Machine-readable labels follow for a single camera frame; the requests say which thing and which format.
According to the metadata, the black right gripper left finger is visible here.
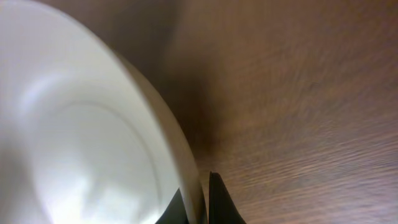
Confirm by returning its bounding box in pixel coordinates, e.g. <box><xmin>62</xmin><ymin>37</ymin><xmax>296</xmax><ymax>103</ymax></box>
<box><xmin>155</xmin><ymin>189</ymin><xmax>189</xmax><ymax>224</ymax></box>

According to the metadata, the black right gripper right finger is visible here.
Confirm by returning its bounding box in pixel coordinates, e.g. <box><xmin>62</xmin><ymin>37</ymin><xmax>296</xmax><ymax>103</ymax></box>
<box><xmin>208</xmin><ymin>172</ymin><xmax>246</xmax><ymax>224</ymax></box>

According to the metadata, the beige bowl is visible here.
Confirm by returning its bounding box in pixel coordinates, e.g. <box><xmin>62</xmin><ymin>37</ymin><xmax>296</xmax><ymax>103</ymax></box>
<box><xmin>1</xmin><ymin>1</ymin><xmax>207</xmax><ymax>224</ymax></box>

